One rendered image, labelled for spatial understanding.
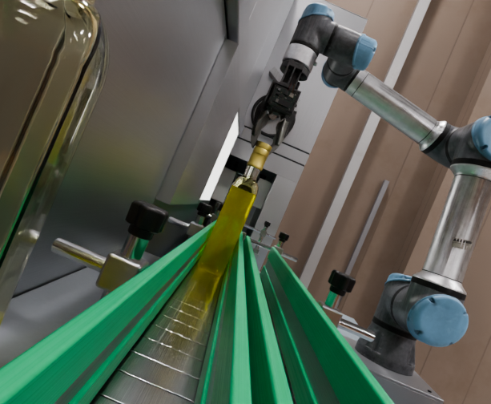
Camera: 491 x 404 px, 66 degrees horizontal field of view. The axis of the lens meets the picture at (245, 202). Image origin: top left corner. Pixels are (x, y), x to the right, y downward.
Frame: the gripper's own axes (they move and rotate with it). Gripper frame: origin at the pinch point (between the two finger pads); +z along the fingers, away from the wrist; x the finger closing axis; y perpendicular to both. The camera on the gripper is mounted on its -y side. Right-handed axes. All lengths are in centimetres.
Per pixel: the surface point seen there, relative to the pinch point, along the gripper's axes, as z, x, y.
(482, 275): -11, 203, -232
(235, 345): 22, 6, 72
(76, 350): 23, 0, 78
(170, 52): 1.2, -13.2, 46.0
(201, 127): 4.5, -11.4, 19.8
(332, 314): 22, 17, 49
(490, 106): -134, 144, -209
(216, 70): -6.9, -13.2, 19.9
